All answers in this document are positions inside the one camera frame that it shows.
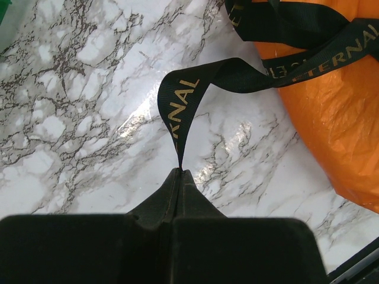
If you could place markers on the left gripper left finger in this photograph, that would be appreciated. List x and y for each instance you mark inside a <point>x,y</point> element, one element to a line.
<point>91,248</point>

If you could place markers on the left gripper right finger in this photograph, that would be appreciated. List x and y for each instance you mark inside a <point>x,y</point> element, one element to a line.
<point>208,247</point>

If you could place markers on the black printed ribbon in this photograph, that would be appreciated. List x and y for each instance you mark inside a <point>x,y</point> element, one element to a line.
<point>297,41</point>

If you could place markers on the green plastic basket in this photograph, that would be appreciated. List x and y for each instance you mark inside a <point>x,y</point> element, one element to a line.
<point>9,16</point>

